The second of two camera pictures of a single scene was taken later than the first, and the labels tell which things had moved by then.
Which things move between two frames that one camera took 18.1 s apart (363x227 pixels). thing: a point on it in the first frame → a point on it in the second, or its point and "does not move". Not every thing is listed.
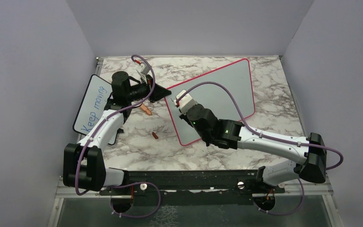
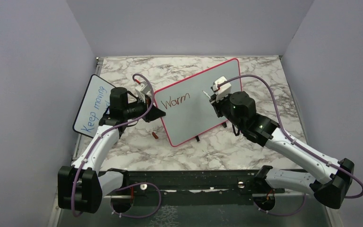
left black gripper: (158, 92) → (154, 112)
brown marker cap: (154, 135) does not move
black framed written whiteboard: (96, 93) does not move
